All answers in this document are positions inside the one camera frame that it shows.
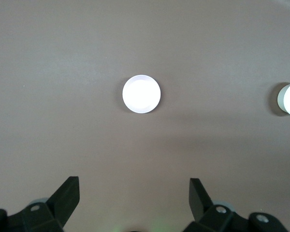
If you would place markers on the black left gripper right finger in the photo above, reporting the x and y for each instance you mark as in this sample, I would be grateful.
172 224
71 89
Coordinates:
200 203

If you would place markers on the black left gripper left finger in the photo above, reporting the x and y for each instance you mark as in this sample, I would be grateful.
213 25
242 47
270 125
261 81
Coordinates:
62 200

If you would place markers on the brown table cloth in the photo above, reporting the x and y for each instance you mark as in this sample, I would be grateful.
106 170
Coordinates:
62 72

